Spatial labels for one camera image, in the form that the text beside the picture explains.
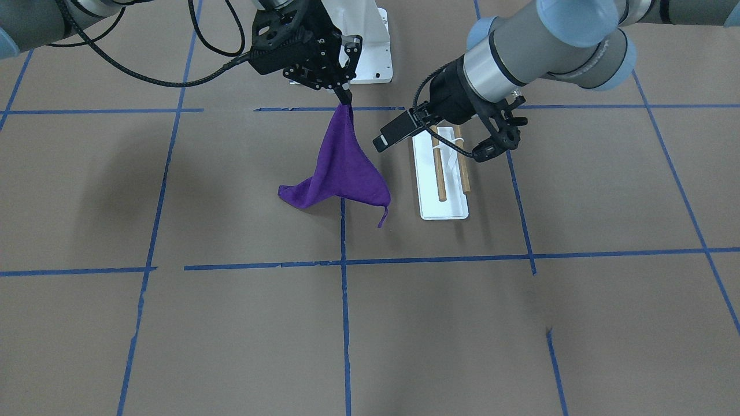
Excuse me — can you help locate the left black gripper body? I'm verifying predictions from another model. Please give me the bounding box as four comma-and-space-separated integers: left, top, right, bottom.
427, 58, 492, 125

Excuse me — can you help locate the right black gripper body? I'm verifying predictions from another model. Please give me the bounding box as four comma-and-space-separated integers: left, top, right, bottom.
249, 1, 363, 93

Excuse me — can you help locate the purple towel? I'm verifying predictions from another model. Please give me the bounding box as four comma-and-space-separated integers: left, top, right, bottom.
277, 103, 391, 228

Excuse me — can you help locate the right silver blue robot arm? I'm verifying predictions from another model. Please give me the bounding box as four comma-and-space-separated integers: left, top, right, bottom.
1, 1, 363, 105

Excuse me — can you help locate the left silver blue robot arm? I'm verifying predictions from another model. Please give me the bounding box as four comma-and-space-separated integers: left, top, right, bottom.
373, 1, 738, 162

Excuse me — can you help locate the white towel rack base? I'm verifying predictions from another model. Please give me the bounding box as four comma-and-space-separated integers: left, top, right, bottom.
412, 131, 472, 221

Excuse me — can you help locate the white rack centre bracket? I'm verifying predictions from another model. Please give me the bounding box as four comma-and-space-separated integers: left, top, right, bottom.
439, 140, 459, 176

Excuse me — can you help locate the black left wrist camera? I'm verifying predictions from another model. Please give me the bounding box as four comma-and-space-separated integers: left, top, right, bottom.
471, 95, 528, 164

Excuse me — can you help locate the white pedestal column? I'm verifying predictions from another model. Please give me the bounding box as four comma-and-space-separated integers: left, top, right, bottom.
289, 0, 394, 85

